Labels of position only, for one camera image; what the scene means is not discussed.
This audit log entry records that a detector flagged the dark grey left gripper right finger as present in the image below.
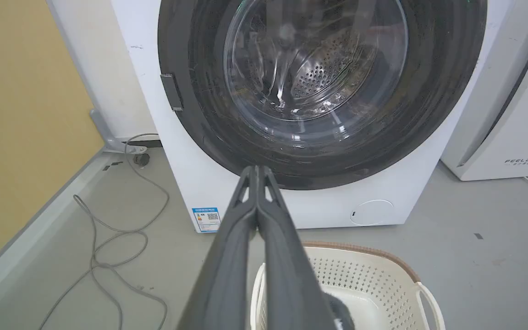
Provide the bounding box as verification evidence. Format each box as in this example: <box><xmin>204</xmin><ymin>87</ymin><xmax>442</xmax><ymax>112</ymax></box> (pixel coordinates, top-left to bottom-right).
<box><xmin>257</xmin><ymin>165</ymin><xmax>338</xmax><ymax>330</ymax></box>

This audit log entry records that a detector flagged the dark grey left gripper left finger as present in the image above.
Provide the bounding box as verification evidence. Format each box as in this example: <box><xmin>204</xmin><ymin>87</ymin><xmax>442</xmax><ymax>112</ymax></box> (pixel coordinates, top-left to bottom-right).
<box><xmin>176</xmin><ymin>165</ymin><xmax>259</xmax><ymax>330</ymax></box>

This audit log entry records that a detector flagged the white front-load washing machine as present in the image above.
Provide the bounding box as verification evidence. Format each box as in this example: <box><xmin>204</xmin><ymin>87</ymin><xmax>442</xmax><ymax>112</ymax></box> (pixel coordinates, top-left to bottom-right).
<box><xmin>110</xmin><ymin>0</ymin><xmax>517</xmax><ymax>233</ymax></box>

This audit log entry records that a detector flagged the black round washing machine door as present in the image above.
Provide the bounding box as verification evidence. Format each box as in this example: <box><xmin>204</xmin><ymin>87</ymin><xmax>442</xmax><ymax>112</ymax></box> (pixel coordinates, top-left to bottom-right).
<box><xmin>158</xmin><ymin>0</ymin><xmax>488</xmax><ymax>191</ymax></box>

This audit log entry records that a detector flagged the blue energy label sticker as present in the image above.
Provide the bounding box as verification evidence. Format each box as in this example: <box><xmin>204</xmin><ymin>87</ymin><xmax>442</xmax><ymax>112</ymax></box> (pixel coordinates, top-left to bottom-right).
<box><xmin>192</xmin><ymin>207</ymin><xmax>222</xmax><ymax>233</ymax></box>

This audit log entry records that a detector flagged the dark item in basket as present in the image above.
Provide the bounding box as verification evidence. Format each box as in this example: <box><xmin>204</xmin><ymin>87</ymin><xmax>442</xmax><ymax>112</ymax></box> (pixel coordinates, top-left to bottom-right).
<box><xmin>324</xmin><ymin>293</ymin><xmax>355</xmax><ymax>330</ymax></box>

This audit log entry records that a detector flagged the white perforated laundry basket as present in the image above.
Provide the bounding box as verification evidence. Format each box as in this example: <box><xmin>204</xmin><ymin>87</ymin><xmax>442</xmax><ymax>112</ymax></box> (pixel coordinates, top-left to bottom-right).
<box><xmin>250</xmin><ymin>242</ymin><xmax>446</xmax><ymax>330</ymax></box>

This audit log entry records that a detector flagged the white Feelbird appliance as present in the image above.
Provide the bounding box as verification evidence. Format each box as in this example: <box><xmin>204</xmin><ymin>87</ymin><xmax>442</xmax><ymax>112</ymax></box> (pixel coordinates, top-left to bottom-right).
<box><xmin>440</xmin><ymin>0</ymin><xmax>528</xmax><ymax>182</ymax></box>

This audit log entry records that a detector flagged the grey power cable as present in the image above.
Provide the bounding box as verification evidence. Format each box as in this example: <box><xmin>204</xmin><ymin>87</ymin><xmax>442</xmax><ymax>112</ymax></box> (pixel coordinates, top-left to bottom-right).
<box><xmin>38</xmin><ymin>133</ymin><xmax>170</xmax><ymax>330</ymax></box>

